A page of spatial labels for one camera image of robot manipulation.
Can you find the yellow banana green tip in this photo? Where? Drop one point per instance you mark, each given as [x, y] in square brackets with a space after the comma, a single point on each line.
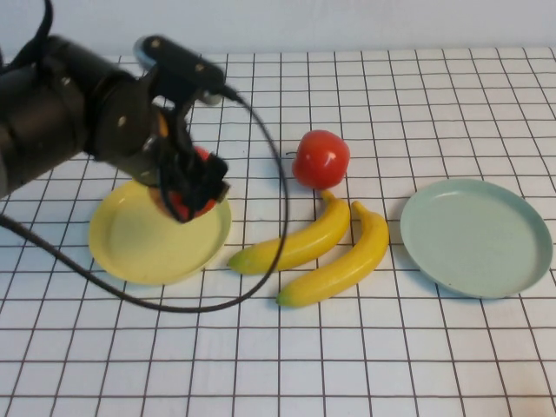
[304, 243]
[347, 265]

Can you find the light blue round plate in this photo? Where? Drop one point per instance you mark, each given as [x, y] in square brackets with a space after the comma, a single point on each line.
[473, 239]

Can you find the red apple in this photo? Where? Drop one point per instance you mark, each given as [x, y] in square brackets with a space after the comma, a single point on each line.
[176, 204]
[321, 158]

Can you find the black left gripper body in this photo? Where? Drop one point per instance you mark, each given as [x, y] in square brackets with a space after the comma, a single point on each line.
[130, 130]

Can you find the white black-grid tablecloth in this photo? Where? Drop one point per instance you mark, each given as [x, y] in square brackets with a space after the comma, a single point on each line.
[347, 356]

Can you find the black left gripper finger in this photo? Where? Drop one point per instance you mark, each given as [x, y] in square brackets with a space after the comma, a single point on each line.
[184, 195]
[216, 178]

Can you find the yellow round plate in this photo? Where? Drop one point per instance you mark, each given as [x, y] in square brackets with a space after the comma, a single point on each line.
[143, 247]

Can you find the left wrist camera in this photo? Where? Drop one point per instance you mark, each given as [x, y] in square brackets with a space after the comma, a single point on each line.
[178, 61]

